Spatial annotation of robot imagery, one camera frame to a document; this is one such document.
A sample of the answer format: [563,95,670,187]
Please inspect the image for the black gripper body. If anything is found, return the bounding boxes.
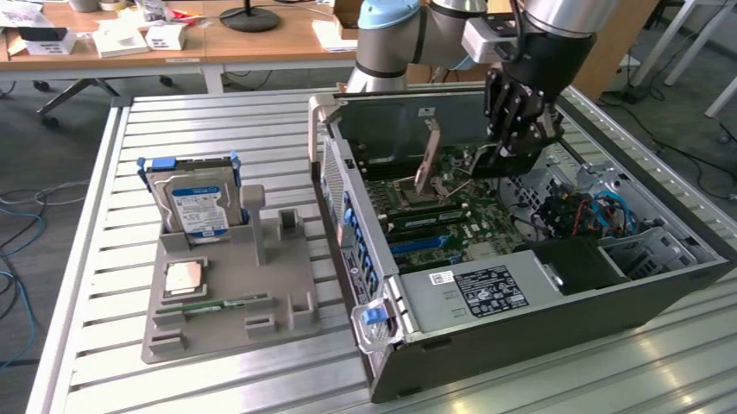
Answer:
[489,31,600,104]

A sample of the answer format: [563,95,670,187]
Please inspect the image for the black graphics card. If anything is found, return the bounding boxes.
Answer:
[412,116,548,198]

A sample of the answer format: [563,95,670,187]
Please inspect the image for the wooden cabinet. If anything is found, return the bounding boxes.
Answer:
[429,0,662,103]

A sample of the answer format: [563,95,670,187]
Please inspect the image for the silver socket cover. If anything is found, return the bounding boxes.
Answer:
[437,154,480,198]

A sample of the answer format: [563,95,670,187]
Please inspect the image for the silver metal drive cage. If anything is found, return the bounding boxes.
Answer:
[499,141,583,225]

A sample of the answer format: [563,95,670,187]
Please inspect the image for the black RAM slot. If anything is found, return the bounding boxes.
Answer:
[364,166,432,182]

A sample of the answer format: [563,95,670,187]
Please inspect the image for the green motherboard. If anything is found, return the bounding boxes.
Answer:
[354,146,535,275]

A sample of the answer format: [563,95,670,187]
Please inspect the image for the CPU socket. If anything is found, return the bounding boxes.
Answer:
[386,174,449,211]

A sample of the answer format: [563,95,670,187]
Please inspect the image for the RAM stick with white label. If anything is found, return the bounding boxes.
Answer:
[389,210,469,230]

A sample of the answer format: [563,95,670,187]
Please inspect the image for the white blue booklet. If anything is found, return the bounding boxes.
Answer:
[314,19,362,53]

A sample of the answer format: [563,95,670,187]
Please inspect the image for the long expansion slot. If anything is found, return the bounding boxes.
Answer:
[390,235,457,256]

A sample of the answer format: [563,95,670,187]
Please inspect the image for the silver disk bay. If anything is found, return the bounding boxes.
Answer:
[599,226,702,284]

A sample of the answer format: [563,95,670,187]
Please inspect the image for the brown cardboard box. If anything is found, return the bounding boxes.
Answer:
[333,0,365,41]

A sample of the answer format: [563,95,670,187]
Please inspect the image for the wooden top office desk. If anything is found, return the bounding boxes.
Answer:
[0,2,210,83]
[205,0,524,94]

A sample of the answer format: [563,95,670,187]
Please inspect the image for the silver power supply unit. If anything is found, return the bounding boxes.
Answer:
[397,252,564,336]

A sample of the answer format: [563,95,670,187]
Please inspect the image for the black round lamp base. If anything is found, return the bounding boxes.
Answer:
[218,0,282,34]

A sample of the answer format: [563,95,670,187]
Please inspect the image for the open black PC case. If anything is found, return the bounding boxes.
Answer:
[308,77,737,405]

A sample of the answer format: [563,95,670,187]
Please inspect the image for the hard disk in blue caddy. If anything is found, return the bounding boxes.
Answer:
[137,150,242,248]

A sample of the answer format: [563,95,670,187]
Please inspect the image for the white labelled carton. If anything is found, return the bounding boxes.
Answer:
[143,23,189,52]

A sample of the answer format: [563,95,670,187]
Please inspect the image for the silver CPU chip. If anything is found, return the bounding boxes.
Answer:
[165,261,205,297]

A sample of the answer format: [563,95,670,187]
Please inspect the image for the green RAM stick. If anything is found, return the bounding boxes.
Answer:
[158,292,273,315]

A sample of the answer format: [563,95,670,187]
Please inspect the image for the white open box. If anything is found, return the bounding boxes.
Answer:
[91,17,151,60]

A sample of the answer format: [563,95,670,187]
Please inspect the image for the grey parts rack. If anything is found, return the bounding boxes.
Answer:
[141,184,324,366]

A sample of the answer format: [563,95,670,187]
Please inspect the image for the black wheeled leg base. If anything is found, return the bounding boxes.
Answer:
[33,75,176,129]

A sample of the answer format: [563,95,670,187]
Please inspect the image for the white box with black lid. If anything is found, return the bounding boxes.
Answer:
[15,26,79,56]

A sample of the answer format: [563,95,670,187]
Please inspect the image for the printed paper sheets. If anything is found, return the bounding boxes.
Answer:
[0,7,46,29]

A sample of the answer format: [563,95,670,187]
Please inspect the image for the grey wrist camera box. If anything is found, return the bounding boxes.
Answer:
[463,16,520,64]

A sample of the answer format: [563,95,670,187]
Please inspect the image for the black red wire bundle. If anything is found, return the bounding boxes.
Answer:
[539,191,599,241]

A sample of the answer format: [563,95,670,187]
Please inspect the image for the white table frame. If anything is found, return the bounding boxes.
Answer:
[631,0,737,117]

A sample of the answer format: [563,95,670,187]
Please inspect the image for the blue SATA wire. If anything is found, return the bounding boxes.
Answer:
[592,189,640,239]

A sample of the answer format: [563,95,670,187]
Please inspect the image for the grey floor cable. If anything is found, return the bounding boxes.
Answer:
[0,180,89,206]

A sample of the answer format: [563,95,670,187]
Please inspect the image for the blue floor cable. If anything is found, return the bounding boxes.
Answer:
[0,209,46,370]

